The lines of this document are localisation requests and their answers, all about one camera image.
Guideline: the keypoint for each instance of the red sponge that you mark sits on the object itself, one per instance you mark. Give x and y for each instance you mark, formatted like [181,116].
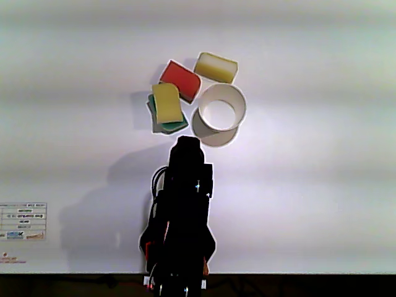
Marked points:
[181,79]

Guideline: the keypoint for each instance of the white paper cup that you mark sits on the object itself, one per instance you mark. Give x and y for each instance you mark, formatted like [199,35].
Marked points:
[238,105]

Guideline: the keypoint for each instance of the yellow and green sponge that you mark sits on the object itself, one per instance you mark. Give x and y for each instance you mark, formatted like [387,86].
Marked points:
[167,103]

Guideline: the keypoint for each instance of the pale yellow sponge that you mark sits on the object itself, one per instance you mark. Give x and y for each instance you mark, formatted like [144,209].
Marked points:
[215,68]

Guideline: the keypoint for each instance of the small red printed sticker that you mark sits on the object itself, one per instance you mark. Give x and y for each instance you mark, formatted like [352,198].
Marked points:
[9,259]

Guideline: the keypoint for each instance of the printed label sheet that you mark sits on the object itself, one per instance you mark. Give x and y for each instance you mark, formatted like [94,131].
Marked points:
[23,221]

